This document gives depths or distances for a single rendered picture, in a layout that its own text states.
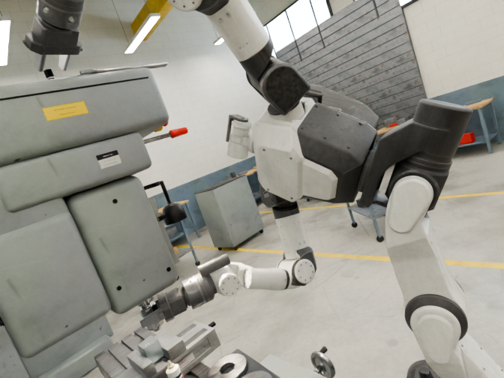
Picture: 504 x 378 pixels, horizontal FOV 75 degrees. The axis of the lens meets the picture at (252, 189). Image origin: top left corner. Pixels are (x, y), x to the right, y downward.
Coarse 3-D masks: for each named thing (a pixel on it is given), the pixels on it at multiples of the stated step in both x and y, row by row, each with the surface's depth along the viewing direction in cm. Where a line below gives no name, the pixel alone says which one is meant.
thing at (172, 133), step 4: (180, 128) 94; (184, 128) 95; (172, 132) 92; (176, 132) 93; (180, 132) 94; (184, 132) 95; (156, 136) 90; (160, 136) 91; (164, 136) 91; (168, 136) 92; (172, 136) 93; (176, 136) 94; (144, 140) 88; (148, 140) 88; (152, 140) 89; (156, 140) 90
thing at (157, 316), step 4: (152, 312) 91; (156, 312) 90; (160, 312) 90; (148, 316) 90; (152, 316) 90; (156, 316) 90; (160, 316) 90; (140, 320) 89; (144, 320) 89; (148, 320) 90; (152, 320) 90; (156, 320) 90; (160, 320) 91; (144, 324) 89; (148, 324) 90
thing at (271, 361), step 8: (264, 360) 134; (272, 360) 132; (280, 360) 130; (272, 368) 127; (280, 368) 126; (288, 368) 124; (296, 368) 123; (304, 368) 122; (280, 376) 122; (288, 376) 120; (296, 376) 119; (304, 376) 118; (312, 376) 116; (320, 376) 115
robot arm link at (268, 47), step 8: (264, 48) 73; (272, 48) 75; (256, 56) 74; (264, 56) 74; (248, 64) 76; (256, 64) 75; (264, 64) 75; (248, 72) 78; (256, 72) 77; (264, 72) 77; (256, 80) 79; (256, 88) 85
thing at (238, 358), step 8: (232, 352) 79; (240, 352) 78; (224, 360) 75; (232, 360) 74; (240, 360) 73; (248, 360) 74; (216, 368) 73; (224, 368) 74; (232, 368) 74; (240, 368) 71; (248, 368) 72; (256, 368) 71; (264, 368) 70; (200, 376) 75; (208, 376) 72; (216, 376) 71; (224, 376) 70; (232, 376) 69; (240, 376) 69; (248, 376) 67; (256, 376) 66; (264, 376) 66; (272, 376) 67
